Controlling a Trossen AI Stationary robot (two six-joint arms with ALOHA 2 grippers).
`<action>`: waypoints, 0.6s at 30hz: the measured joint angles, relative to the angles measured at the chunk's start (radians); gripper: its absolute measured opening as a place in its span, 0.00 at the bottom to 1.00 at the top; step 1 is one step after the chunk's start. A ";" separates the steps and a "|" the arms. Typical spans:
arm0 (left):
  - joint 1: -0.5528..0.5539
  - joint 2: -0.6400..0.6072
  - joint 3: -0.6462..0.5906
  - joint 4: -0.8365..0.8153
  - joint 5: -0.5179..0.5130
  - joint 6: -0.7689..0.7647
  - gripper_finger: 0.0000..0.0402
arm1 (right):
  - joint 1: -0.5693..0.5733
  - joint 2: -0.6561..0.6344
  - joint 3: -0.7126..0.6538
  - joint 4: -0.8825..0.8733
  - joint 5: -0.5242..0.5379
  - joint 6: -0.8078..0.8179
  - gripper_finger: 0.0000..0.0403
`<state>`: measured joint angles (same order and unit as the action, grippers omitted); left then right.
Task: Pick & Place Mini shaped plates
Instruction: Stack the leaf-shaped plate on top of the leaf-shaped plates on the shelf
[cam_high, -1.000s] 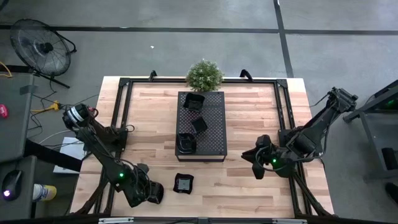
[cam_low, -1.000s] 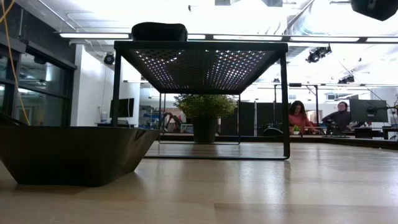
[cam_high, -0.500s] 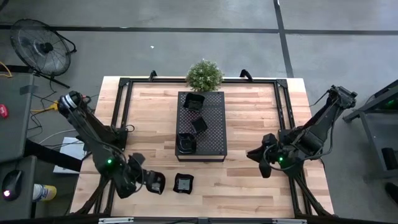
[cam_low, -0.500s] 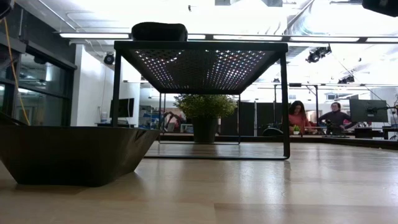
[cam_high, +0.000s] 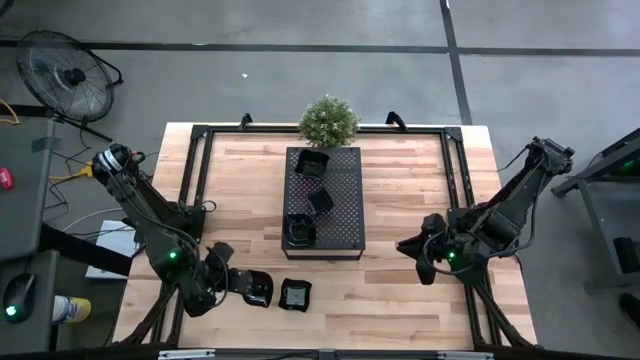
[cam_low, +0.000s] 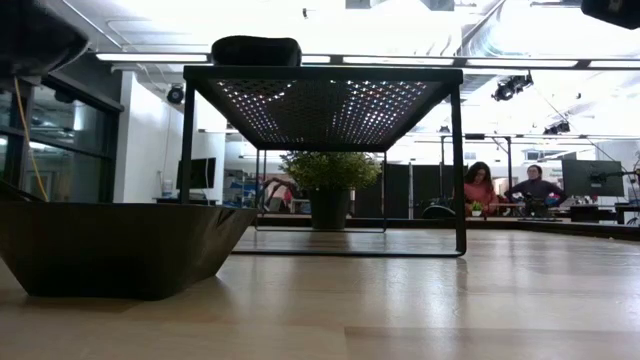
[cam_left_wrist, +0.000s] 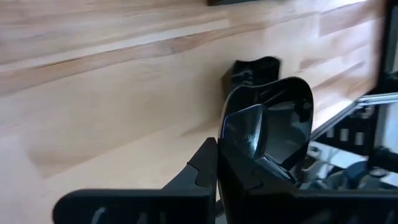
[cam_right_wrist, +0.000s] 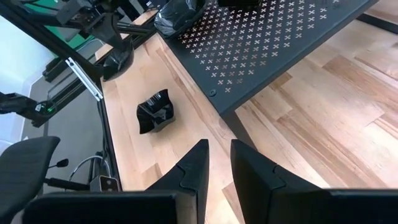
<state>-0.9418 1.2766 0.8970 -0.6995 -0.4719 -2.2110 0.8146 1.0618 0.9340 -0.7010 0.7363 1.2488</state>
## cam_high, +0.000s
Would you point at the grey metal equipment stand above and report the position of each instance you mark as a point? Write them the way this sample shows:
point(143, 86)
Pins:
point(600, 220)

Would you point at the black perforated metal riser shelf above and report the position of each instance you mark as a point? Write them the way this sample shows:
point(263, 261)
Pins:
point(350, 160)

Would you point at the black table clamp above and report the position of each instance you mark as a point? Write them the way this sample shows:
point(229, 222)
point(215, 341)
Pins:
point(245, 120)
point(396, 120)

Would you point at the small black square plate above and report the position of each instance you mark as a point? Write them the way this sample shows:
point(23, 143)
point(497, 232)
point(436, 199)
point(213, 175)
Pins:
point(320, 201)

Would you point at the black box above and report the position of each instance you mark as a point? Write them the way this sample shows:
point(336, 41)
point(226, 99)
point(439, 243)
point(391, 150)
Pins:
point(626, 255)

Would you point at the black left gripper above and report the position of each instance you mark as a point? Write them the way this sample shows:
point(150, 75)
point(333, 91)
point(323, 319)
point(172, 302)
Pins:
point(215, 282)

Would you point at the grey side desk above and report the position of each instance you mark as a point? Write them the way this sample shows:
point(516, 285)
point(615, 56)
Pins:
point(25, 210)
point(45, 280)

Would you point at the black floor fan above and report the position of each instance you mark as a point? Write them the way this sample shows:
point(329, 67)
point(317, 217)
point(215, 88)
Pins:
point(74, 76)

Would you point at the white box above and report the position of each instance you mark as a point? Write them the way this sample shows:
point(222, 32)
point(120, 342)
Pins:
point(117, 240)

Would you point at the silver aluminium bracket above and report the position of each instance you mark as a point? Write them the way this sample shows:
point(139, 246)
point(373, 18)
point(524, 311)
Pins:
point(186, 354)
point(465, 355)

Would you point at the white spray can yellow cap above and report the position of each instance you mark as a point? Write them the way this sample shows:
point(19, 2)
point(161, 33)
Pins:
point(70, 309)

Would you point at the black metal table frame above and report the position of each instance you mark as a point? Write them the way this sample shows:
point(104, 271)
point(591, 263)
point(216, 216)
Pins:
point(270, 129)

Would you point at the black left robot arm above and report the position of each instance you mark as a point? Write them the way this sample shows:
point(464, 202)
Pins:
point(150, 225)

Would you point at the glossy black wavy square plate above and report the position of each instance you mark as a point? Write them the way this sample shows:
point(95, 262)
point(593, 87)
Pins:
point(295, 294)

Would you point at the glossy black rounded square plate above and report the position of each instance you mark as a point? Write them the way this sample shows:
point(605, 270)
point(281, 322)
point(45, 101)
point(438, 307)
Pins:
point(262, 290)

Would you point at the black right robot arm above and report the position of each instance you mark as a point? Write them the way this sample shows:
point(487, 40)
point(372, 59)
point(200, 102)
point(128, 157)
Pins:
point(515, 210)

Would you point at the black metal beam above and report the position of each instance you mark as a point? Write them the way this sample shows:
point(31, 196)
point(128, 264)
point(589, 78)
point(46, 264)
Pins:
point(85, 250)

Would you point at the potted green artificial plant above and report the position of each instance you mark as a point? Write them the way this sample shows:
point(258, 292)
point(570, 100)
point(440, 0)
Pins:
point(328, 122)

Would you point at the black rounded pointed-corner plate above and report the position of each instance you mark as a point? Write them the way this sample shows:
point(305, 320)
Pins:
point(299, 230)

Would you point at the red button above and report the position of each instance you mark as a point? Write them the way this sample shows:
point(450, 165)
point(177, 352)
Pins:
point(5, 179)

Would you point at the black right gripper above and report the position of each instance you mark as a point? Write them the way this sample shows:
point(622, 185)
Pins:
point(435, 245)

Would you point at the black deep wavy square plate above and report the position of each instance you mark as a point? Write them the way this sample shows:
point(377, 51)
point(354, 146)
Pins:
point(312, 164)

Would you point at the black computer mouse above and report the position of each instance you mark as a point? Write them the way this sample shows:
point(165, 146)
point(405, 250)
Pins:
point(19, 295)

